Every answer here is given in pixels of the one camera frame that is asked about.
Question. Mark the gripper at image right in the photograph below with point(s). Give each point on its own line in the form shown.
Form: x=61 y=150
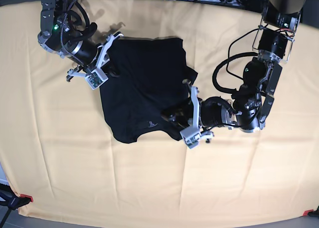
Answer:
x=180 y=113

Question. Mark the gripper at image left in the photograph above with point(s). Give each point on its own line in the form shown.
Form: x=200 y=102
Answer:
x=101 y=60

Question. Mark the black T-shirt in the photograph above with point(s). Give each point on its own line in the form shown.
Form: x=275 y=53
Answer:
x=150 y=81

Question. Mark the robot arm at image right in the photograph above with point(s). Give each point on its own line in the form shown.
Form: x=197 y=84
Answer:
x=251 y=103

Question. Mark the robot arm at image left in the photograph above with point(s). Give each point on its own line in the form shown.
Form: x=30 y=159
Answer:
x=65 y=30

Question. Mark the yellow table cloth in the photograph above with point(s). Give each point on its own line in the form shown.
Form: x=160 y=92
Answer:
x=56 y=147

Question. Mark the right red-tipped table clamp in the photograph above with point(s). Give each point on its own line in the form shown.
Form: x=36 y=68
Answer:
x=311 y=213

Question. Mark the red-tipped table clamp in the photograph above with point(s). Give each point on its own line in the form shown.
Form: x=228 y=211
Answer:
x=311 y=213
x=14 y=202

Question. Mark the left red-tipped table clamp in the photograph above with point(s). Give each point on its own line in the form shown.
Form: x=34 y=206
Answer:
x=14 y=202

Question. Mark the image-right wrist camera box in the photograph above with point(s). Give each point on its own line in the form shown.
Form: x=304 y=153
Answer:
x=190 y=136

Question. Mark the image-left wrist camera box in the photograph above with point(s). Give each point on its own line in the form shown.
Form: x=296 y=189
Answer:
x=96 y=78

